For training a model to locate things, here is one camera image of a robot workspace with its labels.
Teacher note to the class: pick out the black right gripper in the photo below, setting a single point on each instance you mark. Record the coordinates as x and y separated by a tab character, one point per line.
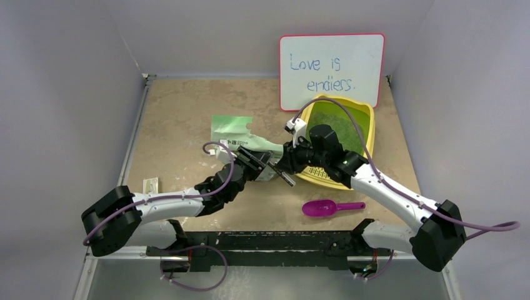
290	159

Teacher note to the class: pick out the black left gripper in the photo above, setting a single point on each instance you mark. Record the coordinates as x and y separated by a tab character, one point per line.
256	160

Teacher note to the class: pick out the yellow sifting litter tray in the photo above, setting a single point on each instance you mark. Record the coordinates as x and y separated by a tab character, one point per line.
362	113

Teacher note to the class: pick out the green cat litter bag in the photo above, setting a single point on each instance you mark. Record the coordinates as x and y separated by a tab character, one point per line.
232	131

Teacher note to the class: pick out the purple plastic litter scoop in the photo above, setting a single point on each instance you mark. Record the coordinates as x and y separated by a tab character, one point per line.
326	207

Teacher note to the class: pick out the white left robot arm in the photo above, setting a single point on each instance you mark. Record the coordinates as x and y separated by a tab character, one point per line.
123	218

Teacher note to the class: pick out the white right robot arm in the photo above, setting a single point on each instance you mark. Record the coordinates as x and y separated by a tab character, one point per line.
428	233

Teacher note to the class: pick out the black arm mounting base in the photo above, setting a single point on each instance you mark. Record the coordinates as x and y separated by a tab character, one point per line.
334	250

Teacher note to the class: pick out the green cat litter granules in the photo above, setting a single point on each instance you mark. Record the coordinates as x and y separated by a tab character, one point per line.
346	133

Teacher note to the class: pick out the pink framed whiteboard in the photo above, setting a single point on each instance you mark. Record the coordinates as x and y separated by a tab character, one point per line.
346	65

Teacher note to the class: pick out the small white red card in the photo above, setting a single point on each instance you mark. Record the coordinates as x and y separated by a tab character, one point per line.
150	186

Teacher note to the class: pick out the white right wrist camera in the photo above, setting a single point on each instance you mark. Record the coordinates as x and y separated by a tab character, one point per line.
297	127

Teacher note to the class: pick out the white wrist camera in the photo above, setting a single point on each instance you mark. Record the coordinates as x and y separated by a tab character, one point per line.
220	153
297	127

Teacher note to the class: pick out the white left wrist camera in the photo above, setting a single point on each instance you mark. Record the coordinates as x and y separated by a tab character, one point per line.
220	153

